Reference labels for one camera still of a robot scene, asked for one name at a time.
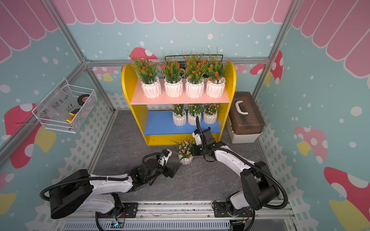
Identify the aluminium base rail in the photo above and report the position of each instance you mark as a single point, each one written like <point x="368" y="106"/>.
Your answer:
<point x="203" y="215"/>

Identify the black tape roll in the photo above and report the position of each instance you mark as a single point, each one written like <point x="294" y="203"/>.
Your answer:
<point x="82" y="99"/>

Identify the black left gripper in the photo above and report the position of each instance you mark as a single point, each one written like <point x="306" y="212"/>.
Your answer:
<point x="167" y="173"/>

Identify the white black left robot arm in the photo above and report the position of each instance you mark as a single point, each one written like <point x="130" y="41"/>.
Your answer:
<point x="84" y="192"/>

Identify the orange flower pot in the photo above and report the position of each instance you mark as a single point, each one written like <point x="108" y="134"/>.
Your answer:
<point x="196" y="67"/>
<point x="173" y="74"/>
<point x="147" y="71"/>
<point x="216" y="76"/>

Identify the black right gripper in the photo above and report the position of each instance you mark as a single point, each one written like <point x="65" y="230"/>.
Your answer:
<point x="195" y="152"/>

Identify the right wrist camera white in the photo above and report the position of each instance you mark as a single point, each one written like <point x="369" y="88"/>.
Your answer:
<point x="197" y="135"/>

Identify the black mesh wire basket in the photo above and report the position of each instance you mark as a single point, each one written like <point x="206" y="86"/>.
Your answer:
<point x="198" y="67"/>

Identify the yellow pink blue wooden rack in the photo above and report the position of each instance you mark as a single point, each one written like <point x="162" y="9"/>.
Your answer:
<point x="164" y="120"/>

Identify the white box with brown lid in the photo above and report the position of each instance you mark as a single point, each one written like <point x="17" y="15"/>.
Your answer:
<point x="244" y="122"/>

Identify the clear wall-mounted wire basket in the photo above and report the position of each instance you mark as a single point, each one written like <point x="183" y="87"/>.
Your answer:
<point x="54" y="110"/>

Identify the pink flower pot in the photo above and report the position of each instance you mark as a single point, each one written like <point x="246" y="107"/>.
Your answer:
<point x="194" y="113"/>
<point x="210" y="113"/>
<point x="185" y="150"/>
<point x="179" y="115"/>

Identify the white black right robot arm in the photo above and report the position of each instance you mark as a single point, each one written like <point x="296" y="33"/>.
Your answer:
<point x="259" y="188"/>

